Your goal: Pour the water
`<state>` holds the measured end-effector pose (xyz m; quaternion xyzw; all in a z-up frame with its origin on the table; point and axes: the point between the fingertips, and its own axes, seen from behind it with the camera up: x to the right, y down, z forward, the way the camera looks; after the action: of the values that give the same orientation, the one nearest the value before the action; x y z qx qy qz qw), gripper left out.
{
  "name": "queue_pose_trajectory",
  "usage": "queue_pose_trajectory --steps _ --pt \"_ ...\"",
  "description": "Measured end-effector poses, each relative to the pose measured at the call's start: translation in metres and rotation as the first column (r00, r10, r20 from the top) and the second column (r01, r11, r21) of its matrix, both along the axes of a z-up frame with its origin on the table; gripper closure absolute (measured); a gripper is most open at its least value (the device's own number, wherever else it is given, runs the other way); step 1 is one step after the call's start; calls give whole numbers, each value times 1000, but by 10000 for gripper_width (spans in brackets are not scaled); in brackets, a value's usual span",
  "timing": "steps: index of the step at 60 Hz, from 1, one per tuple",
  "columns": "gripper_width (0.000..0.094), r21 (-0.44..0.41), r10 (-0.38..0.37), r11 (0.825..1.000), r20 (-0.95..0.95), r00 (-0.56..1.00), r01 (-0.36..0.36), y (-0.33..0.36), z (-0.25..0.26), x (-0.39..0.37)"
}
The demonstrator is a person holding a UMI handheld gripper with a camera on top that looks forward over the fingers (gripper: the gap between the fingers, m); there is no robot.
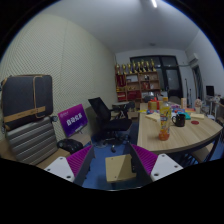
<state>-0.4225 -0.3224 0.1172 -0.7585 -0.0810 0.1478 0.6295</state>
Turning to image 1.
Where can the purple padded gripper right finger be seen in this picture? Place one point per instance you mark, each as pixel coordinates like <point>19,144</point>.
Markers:
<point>150,167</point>

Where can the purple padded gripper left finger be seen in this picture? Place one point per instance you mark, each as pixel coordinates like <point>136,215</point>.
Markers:
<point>73,168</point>

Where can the black bag on floor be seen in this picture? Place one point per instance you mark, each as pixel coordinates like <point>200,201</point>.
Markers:
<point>70,145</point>

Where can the silver ribbed suitcase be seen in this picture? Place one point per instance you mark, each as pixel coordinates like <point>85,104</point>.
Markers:
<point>34,142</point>

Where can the purple sign board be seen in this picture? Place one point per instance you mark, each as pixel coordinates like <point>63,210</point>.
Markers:
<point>73,119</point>

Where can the yellow sponge block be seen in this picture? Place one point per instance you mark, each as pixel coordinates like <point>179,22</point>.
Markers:
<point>153,116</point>

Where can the black office chair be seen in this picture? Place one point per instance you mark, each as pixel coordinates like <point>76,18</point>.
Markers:
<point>112,130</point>

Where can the black mug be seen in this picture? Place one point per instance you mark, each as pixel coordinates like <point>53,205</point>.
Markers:
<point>179,120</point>

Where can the wooden table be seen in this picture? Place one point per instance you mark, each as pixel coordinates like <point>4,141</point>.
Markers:
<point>189,138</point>

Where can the yellow drink bottle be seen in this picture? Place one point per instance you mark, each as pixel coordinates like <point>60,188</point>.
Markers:
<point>165,119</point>

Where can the red yellow gift box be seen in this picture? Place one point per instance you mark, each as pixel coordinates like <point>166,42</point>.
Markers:
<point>153,104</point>

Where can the red round coaster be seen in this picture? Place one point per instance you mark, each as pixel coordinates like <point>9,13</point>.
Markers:
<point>194,122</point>

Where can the wooden trophy shelf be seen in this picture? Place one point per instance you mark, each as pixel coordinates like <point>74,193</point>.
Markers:
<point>136,80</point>

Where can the computer monitor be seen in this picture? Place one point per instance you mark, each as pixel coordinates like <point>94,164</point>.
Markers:
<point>210,91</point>

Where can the dark bag with tan straps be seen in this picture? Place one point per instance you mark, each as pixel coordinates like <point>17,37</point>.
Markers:
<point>25,98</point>

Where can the wall air conditioner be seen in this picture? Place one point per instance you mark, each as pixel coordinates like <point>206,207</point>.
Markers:
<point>193,58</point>

